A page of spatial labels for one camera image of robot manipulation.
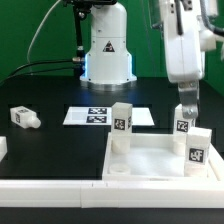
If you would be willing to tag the white sheet with tags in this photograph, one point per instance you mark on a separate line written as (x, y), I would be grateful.
(102, 116)

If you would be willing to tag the white block left edge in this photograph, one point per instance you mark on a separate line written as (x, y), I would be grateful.
(3, 147)

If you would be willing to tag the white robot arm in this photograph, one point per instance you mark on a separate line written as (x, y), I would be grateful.
(108, 63)

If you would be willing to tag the white fence wall rail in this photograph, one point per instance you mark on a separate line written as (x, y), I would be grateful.
(111, 193)

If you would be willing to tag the white square table top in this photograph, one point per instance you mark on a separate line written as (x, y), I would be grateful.
(151, 158)

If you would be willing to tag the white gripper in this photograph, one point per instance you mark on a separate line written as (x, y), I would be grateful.
(185, 40)

